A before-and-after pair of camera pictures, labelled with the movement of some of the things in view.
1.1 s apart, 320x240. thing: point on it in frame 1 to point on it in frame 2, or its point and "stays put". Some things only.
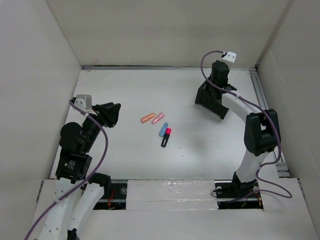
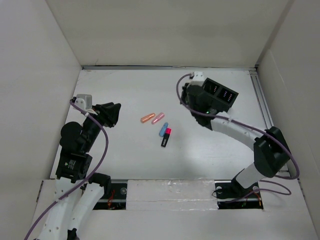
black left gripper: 107,112 stays put
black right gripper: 227,66 to 184,92
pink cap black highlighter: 166,137 stays put
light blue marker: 163,129 stays put
